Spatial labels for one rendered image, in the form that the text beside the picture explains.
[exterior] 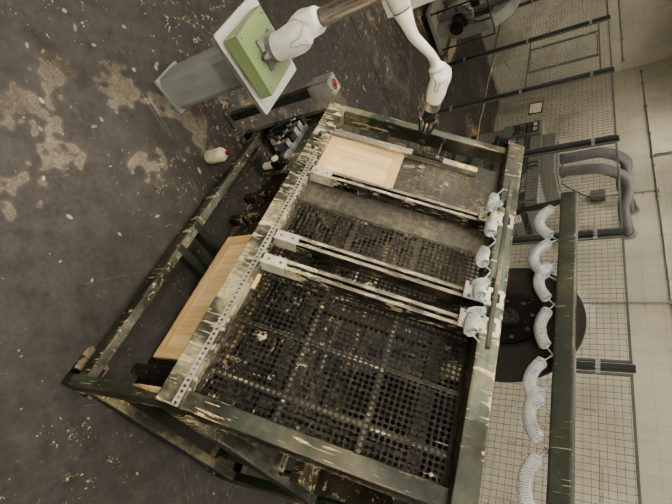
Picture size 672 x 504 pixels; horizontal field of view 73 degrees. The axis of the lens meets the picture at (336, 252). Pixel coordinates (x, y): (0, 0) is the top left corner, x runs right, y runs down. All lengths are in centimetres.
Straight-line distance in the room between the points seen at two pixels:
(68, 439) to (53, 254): 95
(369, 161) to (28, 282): 196
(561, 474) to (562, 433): 18
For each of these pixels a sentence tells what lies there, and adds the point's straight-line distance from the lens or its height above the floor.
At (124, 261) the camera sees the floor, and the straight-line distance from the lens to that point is 292.
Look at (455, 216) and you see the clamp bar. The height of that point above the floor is 166.
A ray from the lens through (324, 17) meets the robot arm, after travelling 283.
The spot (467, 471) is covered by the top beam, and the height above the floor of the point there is 190.
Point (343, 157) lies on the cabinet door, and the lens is 291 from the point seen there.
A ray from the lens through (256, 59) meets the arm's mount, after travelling 272.
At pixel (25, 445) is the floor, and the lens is 278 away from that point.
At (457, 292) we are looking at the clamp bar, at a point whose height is 175.
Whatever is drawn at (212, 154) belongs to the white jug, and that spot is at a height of 9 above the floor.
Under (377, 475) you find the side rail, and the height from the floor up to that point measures 161.
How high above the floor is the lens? 247
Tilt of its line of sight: 33 degrees down
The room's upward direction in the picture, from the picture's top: 86 degrees clockwise
